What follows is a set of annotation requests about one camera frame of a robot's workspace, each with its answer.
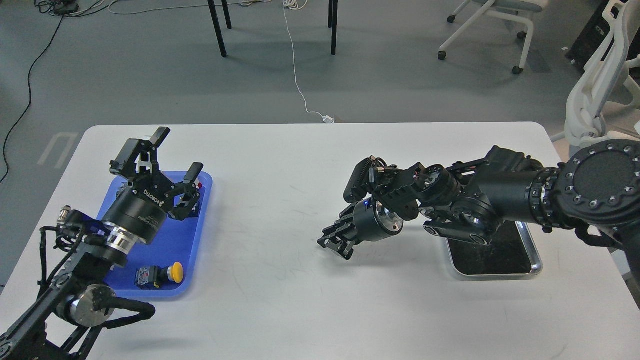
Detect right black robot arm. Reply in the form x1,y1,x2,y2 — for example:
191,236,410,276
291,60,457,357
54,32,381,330
317,139,640,267

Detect black cable on floor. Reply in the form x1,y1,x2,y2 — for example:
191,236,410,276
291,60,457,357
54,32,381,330
0,0,81,185

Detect black table legs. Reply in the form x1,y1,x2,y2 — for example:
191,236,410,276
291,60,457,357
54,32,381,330
207,0,339,58

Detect red push button switch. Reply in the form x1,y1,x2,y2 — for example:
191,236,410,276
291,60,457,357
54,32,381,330
186,178,202,218

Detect white office chair background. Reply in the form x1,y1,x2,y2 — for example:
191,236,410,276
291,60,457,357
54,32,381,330
438,0,544,75

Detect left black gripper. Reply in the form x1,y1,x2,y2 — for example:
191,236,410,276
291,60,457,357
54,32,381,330
102,126,204,245

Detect white office chair right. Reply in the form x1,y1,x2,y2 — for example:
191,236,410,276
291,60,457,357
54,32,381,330
552,0,639,156

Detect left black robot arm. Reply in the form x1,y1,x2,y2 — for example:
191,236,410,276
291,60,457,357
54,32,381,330
1,126,203,360

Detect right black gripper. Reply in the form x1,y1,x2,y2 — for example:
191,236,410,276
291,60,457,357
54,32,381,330
317,198,403,261

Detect white cable on floor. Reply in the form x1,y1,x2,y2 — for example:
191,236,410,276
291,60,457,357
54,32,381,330
107,0,335,124

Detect metal tray with black mat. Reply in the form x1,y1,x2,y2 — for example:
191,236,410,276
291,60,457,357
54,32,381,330
446,221,543,281

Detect yellow push button switch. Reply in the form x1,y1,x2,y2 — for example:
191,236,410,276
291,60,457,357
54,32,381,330
134,261,185,289

